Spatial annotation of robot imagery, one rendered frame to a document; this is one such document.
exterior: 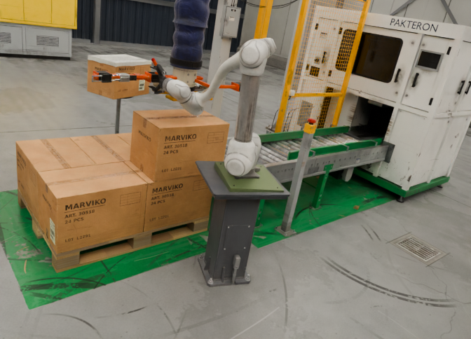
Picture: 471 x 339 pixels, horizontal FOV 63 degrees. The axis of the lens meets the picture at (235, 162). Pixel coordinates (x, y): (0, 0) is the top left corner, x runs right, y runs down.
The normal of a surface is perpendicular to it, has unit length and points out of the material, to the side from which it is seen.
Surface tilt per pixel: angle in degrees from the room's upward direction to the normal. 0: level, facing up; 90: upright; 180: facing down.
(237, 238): 90
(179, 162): 90
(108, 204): 90
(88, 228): 90
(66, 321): 0
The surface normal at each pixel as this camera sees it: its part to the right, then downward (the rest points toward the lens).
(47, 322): 0.16, -0.92
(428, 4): -0.77, 0.11
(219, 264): 0.32, 0.40
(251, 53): -0.24, 0.25
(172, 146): 0.62, 0.38
